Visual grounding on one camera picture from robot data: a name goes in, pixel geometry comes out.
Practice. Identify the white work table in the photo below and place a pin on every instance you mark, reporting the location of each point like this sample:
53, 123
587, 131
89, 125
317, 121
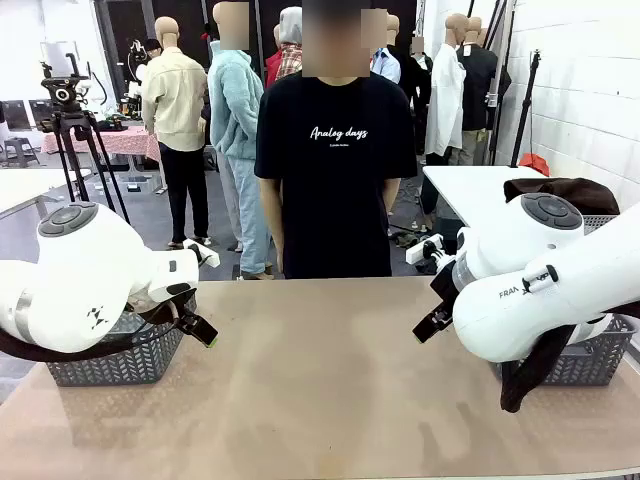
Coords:
30, 187

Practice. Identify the grey woven plastic basket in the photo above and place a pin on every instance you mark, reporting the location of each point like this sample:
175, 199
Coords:
585, 365
125, 360

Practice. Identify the person's left forearm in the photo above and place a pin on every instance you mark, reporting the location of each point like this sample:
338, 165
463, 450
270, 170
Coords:
391, 197

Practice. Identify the mannequin in black suit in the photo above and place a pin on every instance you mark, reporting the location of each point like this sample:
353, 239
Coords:
415, 90

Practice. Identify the mannequin in light-blue fleece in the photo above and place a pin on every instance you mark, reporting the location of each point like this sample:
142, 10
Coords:
235, 100

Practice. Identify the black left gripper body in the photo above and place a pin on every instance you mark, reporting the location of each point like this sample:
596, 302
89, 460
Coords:
186, 311

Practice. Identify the mannequin in plaid hoodie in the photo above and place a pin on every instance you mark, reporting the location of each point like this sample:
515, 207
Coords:
290, 60

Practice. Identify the mannequin in black shirt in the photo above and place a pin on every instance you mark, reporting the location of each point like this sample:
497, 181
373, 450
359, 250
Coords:
477, 90

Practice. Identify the small grey stool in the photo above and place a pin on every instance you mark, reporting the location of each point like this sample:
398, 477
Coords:
21, 150

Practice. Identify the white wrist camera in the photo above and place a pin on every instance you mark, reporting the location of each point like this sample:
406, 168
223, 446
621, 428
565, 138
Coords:
422, 250
202, 254

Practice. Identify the person's right forearm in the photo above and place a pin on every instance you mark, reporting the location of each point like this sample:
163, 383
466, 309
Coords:
271, 235

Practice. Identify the white side table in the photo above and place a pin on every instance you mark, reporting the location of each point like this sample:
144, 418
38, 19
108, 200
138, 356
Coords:
470, 195

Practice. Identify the person in black t-shirt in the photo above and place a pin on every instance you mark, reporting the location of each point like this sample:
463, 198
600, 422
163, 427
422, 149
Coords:
335, 190

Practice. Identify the mannequin in red top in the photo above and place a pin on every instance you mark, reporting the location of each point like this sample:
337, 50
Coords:
272, 70

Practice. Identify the table with red checked cloth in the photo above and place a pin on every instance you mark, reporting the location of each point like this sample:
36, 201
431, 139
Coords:
115, 140

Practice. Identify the red cloth item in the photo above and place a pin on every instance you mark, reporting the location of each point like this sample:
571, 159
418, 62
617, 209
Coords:
534, 164

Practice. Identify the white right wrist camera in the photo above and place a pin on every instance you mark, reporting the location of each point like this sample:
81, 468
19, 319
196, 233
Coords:
422, 250

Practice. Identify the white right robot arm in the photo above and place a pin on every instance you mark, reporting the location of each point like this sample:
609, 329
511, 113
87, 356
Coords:
550, 300

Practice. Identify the black camera tripod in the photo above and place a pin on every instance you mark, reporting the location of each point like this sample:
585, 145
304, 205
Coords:
65, 125

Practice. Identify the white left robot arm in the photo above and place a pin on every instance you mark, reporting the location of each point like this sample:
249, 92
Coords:
75, 260

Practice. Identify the mannequin in white coat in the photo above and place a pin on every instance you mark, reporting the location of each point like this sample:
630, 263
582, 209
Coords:
445, 100

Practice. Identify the small grey mesh basket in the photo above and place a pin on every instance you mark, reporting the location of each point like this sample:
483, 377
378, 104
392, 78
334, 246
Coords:
600, 224

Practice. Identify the mannequin in blue shirt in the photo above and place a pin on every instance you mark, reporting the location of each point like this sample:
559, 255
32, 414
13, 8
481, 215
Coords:
387, 67

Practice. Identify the black light stand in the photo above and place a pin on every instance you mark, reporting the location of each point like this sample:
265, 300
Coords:
527, 100

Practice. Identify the black backdrop stand poles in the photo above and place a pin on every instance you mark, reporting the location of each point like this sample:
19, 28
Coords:
494, 135

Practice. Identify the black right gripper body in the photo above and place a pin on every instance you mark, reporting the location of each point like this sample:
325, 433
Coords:
444, 295

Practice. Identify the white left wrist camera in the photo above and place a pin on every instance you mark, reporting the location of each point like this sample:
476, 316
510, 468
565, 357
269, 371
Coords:
202, 254

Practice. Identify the mannequin in cream shirt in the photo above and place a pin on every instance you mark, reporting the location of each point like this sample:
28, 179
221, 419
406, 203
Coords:
175, 100

